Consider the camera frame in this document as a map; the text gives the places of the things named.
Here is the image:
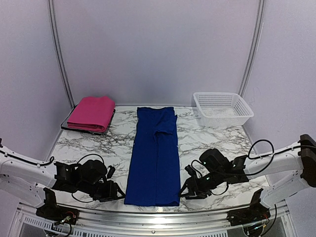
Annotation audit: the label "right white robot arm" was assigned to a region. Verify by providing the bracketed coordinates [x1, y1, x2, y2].
[178, 134, 316, 221]

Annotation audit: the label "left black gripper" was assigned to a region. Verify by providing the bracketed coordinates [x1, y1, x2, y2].
[78, 181, 126, 203]

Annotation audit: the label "blue garment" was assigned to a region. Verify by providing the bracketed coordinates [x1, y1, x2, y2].
[124, 107, 181, 207]

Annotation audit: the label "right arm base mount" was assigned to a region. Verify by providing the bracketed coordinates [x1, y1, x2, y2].
[227, 203, 271, 226]

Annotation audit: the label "aluminium front frame rail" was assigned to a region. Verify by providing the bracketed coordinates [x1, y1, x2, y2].
[8, 201, 297, 237]

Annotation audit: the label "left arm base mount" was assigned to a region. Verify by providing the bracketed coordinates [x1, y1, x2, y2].
[36, 203, 79, 225]

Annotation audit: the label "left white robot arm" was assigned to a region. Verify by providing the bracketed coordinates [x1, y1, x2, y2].
[0, 146, 125, 220]

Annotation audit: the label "pink trousers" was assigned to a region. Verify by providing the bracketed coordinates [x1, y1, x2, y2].
[67, 96, 115, 132]

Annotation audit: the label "white plastic laundry basket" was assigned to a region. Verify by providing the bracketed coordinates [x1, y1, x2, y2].
[193, 92, 254, 127]

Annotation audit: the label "right aluminium corner post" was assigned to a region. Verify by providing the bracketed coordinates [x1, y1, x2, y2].
[238, 0, 266, 97]

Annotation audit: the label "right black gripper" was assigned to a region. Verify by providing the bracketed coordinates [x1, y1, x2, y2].
[177, 169, 225, 199]

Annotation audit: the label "folded grey polo shirt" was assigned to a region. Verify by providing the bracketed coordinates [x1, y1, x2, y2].
[60, 109, 116, 136]

